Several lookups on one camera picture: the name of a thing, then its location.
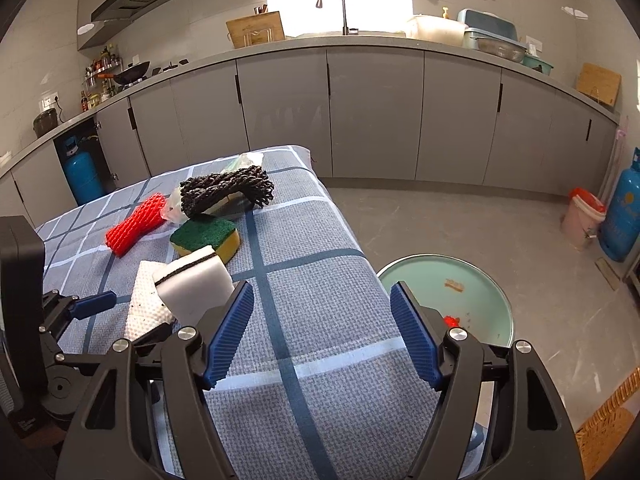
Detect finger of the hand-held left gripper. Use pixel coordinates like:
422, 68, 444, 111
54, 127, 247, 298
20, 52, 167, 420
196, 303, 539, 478
39, 290, 117, 342
131, 320, 177, 358

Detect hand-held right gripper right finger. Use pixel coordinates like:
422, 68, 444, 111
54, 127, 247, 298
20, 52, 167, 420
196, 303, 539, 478
389, 281, 586, 480

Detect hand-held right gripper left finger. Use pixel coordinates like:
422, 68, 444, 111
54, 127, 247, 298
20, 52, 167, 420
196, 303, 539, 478
55, 280, 256, 480

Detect white sponge with black stripe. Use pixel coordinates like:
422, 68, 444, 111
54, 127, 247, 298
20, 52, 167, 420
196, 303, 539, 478
151, 245, 236, 328

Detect white dimpled cleaning cloth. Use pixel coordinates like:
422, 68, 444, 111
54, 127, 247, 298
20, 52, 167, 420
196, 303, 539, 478
123, 260, 176, 342

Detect red foam net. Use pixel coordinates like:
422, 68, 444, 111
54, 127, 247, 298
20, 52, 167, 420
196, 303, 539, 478
105, 192, 168, 258

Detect blue checked tablecloth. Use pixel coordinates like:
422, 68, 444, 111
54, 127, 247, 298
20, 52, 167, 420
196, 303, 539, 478
35, 145, 481, 480

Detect green and yellow sponge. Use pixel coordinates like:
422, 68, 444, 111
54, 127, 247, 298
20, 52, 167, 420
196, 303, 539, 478
169, 216, 241, 265

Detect clear plastic bag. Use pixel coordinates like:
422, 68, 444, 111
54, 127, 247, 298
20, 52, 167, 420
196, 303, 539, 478
164, 152, 265, 225

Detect blue gas cylinder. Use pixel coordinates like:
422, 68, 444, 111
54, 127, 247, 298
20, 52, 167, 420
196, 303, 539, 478
62, 135, 106, 206
600, 147, 640, 262

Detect black foam net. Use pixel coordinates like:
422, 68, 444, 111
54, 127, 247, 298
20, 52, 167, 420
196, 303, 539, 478
179, 164, 275, 221

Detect dark rice cooker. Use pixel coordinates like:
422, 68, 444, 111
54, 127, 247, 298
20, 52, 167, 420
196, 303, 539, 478
33, 108, 60, 138

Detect sauce bottles on counter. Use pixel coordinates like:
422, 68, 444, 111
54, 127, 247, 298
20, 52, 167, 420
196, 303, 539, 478
79, 89, 118, 112

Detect flat cardboard piece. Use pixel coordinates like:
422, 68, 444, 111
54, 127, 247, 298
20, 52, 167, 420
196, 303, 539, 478
595, 257, 621, 291

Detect pink bin with red lid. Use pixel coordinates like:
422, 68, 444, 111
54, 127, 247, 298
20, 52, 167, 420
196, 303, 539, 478
560, 187, 607, 252

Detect wicker chair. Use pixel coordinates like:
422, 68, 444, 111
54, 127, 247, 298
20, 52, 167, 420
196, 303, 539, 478
575, 367, 640, 480

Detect spice rack with bottles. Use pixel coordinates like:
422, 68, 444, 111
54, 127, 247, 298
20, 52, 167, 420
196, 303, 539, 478
82, 44, 123, 91

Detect grey kitchen base cabinets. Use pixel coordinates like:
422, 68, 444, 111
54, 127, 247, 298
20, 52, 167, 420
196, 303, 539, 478
0, 35, 621, 241

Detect black wok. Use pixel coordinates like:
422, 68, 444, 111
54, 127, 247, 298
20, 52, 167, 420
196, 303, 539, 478
97, 61, 151, 86

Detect gas stove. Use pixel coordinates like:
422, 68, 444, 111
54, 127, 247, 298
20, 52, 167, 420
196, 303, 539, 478
115, 59, 190, 88

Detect steel basin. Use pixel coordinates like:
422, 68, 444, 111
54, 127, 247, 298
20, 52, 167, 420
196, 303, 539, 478
462, 31, 528, 63

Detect green plastic tub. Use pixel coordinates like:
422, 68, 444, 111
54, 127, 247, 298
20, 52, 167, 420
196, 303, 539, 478
522, 54, 555, 73

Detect white plastic container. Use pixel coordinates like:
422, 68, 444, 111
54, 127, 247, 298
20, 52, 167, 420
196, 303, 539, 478
405, 14, 470, 43

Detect wooden cutting board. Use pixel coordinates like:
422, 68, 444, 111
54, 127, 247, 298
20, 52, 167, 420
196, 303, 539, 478
576, 62, 622, 107
226, 11, 287, 49

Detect blue dish box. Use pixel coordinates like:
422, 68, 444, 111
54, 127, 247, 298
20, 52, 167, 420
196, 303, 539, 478
457, 8, 518, 43

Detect steel kitchen faucet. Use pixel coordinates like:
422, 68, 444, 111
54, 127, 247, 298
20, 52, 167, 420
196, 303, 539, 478
316, 0, 358, 37

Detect pink mop handle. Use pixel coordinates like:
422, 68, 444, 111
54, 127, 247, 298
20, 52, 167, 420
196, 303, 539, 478
602, 115, 628, 201

